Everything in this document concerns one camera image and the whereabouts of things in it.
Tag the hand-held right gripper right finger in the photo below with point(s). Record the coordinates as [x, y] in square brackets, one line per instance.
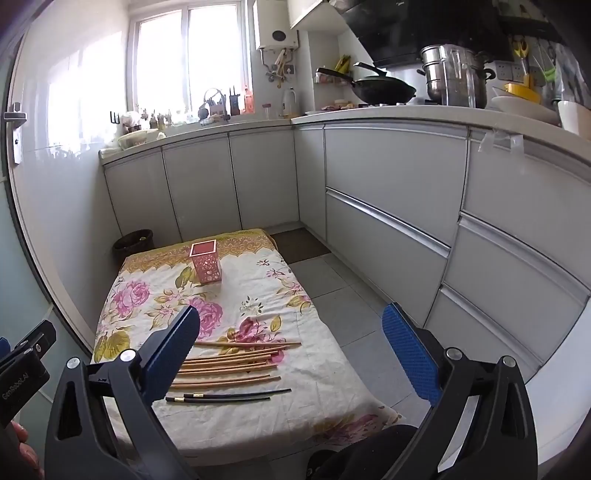
[411, 357]

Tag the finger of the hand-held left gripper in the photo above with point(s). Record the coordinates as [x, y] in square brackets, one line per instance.
[39, 339]

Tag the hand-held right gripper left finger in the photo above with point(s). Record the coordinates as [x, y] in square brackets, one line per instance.
[178, 350]

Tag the pink perforated utensil holder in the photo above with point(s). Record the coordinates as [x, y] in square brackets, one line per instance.
[205, 267]

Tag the person's left hand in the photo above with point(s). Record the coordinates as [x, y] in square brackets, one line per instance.
[21, 445]

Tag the row of wooden chopsticks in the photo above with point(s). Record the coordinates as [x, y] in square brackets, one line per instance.
[231, 359]

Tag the black chopstick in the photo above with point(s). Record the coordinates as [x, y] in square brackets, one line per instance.
[240, 393]
[217, 399]

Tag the frosted glass door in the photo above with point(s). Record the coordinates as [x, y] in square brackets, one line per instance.
[27, 277]

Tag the floral printed cloth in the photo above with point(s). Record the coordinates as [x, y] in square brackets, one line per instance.
[258, 295]

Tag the person's dark trouser leg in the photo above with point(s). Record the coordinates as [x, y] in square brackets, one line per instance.
[360, 454]

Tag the dark trash bin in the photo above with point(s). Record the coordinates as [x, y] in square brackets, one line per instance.
[131, 247]

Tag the dark floor mat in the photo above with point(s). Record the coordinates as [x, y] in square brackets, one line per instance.
[300, 244]

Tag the pale mixing bowl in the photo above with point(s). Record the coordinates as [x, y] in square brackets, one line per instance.
[137, 138]

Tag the dark knife block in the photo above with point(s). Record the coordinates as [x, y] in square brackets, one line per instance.
[234, 104]

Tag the red bottle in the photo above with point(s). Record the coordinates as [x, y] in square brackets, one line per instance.
[248, 100]

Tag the black wok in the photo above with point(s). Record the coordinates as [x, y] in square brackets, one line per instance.
[383, 90]

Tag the clear oil bottle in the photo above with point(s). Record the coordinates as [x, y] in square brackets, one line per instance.
[289, 104]

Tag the stacked white plates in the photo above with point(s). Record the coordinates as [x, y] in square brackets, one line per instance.
[521, 110]

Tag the stainless steel steamer pot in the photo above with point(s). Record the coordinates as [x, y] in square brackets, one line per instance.
[455, 78]

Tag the yellow bowl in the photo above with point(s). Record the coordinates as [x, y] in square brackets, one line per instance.
[524, 91]

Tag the kitchen window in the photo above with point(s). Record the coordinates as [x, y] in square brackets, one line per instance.
[203, 55]

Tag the green kitchen utensil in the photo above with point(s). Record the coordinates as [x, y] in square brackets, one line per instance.
[547, 71]

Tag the black range hood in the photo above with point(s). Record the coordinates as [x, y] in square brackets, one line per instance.
[415, 32]

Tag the white water heater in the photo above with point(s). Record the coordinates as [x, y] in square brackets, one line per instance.
[277, 23]

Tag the wall socket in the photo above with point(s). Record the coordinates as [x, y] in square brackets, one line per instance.
[510, 71]

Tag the white wall cabinet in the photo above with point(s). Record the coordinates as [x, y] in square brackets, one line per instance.
[309, 11]

